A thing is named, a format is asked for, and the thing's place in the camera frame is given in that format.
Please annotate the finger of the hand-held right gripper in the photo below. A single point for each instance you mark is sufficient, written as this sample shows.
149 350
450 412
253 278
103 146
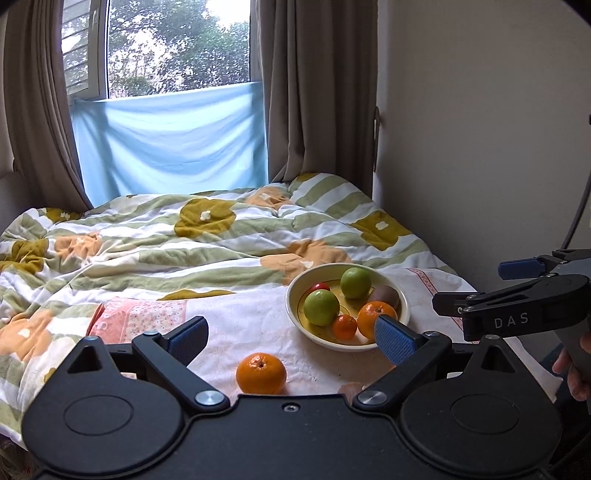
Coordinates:
450 304
517 269

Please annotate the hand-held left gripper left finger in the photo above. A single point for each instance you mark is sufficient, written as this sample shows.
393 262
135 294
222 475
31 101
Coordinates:
189 339

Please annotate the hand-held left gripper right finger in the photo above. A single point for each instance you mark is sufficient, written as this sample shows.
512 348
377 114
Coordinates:
393 342

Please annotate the large orange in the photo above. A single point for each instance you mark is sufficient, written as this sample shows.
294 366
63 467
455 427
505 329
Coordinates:
261 373
368 314

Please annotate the small tangerine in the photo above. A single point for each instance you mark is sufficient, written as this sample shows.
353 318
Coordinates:
345 326

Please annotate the green apple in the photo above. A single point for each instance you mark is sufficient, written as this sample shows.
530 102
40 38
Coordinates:
322 308
356 282

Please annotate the red cherry tomato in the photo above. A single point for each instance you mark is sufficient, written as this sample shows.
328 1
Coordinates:
319 287

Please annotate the cream bowl with bear print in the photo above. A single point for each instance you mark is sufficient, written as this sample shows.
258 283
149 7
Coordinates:
300 323

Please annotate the person's right hand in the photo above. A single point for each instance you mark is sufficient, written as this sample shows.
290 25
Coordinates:
577 384

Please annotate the pink floral cloth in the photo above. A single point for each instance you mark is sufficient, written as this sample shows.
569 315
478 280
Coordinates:
240 318

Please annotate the floral striped quilt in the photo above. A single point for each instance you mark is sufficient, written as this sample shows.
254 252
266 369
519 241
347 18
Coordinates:
184 240

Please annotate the light blue window cloth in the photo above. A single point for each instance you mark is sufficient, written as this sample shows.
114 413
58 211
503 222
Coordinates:
171 143

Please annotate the grey bed headboard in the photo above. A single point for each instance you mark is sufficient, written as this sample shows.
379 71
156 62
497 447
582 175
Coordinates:
9 194

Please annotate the brown curtain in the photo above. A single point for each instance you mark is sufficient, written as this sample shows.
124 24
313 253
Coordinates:
37 92
318 87

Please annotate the window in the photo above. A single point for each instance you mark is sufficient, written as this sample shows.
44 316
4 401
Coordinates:
175 46

